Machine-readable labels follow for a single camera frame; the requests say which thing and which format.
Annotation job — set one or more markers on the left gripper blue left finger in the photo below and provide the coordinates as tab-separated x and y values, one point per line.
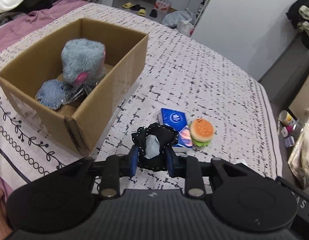
117	166

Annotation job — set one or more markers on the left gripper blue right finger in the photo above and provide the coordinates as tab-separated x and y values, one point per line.
186	167

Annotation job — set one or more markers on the black fabric white-stitched pouch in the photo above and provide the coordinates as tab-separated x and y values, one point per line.
151	142

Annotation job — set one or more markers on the plush hamburger toy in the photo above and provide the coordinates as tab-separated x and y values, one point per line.
201	131

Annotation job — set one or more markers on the blue tissue pack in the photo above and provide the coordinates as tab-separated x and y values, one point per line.
177	120

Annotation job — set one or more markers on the clear bag black items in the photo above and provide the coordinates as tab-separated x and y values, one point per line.
79	91

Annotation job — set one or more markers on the blue heart-shaped cushion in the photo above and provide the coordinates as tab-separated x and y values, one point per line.
53	94

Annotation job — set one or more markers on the fluffy blue plush toy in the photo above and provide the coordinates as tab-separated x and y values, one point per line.
83	62

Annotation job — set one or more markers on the person's left hand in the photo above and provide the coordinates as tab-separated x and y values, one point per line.
5	230

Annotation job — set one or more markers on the patterned plastic wrapped pillow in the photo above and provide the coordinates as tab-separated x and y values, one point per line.
298	161

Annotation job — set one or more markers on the small white purple boxes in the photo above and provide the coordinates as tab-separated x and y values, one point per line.
289	140

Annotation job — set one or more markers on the yellow white cup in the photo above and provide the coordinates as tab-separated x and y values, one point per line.
285	118

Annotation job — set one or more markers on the brown cardboard box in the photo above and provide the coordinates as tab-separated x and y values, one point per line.
76	125

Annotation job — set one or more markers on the white black patterned blanket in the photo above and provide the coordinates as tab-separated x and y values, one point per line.
179	74

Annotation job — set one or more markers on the brown wooden board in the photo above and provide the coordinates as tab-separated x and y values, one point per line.
301	101

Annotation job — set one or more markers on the grey plastic bags pile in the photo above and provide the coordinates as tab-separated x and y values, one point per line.
182	20

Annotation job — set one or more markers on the yellow slipper right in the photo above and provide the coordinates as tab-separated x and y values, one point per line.
142	12

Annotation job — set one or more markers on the yellow slipper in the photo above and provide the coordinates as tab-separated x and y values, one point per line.
142	12
127	5

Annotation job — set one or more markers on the yellow slipper left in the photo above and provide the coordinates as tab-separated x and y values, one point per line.
127	5

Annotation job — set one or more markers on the red white water bottle pack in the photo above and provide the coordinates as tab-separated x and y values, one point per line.
162	5

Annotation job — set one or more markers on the pink bed sheet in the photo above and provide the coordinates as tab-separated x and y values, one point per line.
18	28

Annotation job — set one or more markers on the hanging black white clothes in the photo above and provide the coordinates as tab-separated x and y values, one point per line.
298	15

